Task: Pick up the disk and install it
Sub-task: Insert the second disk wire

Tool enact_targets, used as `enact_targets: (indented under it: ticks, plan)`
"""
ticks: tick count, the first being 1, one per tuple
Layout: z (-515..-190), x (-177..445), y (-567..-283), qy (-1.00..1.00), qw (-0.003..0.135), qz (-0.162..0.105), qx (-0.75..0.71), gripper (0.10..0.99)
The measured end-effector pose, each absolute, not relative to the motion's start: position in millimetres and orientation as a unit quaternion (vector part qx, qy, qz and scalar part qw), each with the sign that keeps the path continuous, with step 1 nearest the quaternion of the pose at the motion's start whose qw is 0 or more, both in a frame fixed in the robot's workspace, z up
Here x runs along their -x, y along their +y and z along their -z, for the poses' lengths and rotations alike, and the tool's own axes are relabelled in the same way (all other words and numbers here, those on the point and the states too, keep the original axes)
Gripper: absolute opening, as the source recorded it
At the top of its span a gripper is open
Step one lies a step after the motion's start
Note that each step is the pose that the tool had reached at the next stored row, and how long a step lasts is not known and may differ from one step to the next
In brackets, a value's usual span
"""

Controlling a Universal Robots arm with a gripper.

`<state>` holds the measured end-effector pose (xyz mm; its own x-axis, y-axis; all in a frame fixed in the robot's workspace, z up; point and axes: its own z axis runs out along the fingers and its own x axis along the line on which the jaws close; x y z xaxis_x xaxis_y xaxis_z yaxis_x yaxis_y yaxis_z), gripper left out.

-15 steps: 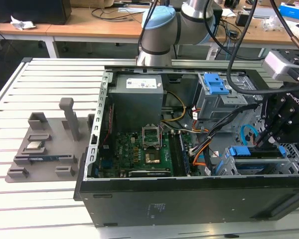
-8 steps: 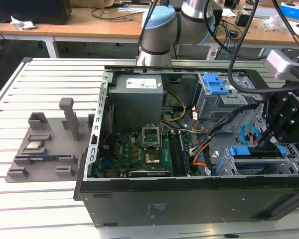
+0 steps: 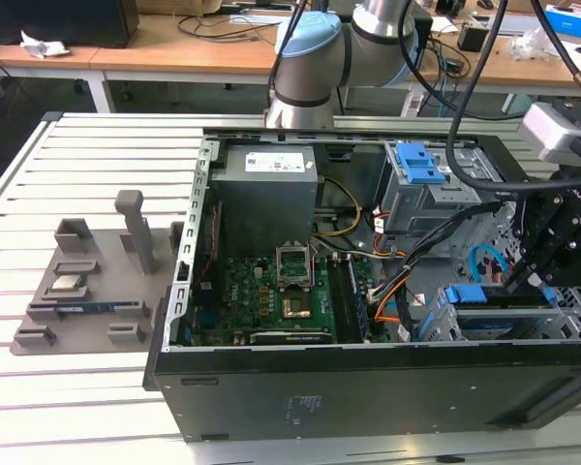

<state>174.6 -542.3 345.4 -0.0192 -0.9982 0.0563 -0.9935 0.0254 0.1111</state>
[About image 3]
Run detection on clear plastic bags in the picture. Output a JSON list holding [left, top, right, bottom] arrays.
[[507, 26, 563, 62]]

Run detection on wooden desk white frame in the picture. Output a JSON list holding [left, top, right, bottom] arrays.
[[0, 36, 103, 115], [89, 14, 581, 115]]

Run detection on green motherboard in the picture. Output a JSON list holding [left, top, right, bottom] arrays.
[[188, 251, 383, 346]]

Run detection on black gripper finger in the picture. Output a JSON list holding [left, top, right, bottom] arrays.
[[505, 193, 551, 292], [527, 232, 581, 290]]

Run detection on hard disk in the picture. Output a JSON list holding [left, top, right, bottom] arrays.
[[444, 284, 558, 340]]

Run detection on yellow wire bundle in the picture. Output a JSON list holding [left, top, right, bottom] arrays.
[[314, 177, 364, 239]]

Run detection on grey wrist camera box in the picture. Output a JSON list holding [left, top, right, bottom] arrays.
[[520, 101, 581, 164]]

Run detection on blue cardboard box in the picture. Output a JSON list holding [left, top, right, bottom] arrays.
[[544, 4, 581, 38]]

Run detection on RAM stick with blue label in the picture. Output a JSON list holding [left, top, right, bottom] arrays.
[[346, 259, 372, 340]]

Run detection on metal socket cover frame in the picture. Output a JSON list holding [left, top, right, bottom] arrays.
[[275, 240, 316, 289]]

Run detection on CPU socket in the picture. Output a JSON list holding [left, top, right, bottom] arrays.
[[280, 294, 315, 322]]

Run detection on silver CPU chip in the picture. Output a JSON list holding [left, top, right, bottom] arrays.
[[50, 276, 86, 295]]

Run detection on blue plastic drive latch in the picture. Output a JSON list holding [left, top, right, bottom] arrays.
[[396, 141, 446, 185]]

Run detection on black open PC case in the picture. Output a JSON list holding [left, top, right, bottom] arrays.
[[142, 126, 581, 445]]

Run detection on grey metal drive cage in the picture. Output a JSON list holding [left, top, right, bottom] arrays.
[[382, 139, 514, 236]]

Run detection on orange power wire black plug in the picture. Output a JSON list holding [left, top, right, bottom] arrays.
[[483, 256, 507, 286]]

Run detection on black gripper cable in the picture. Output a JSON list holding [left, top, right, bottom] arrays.
[[532, 0, 581, 106]]

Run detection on small black desktop computer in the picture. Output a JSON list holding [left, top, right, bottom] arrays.
[[413, 12, 435, 49]]

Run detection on black pen holder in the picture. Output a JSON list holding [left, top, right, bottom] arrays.
[[457, 23, 490, 52]]

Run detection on black cable bundle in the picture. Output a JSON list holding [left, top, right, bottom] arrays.
[[367, 201, 505, 311]]

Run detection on black graphics card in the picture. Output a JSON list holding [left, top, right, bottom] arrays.
[[249, 329, 335, 346]]

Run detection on grey metal disk bay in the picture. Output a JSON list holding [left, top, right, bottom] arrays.
[[418, 283, 581, 343]]

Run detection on black camera cable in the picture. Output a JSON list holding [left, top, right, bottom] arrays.
[[444, 0, 519, 193]]

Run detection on grey power supply unit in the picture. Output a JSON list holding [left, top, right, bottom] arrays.
[[207, 144, 319, 243]]

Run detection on grey parts rack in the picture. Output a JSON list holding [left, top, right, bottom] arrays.
[[9, 190, 185, 359]]

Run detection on orange data cable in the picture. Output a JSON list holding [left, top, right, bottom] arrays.
[[374, 285, 417, 326]]

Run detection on large black computer tower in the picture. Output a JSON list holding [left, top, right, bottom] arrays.
[[0, 0, 139, 48]]

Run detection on crumpled white paper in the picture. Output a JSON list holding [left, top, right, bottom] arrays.
[[19, 29, 72, 59]]

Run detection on blue data wire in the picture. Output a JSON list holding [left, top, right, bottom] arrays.
[[467, 244, 512, 287]]

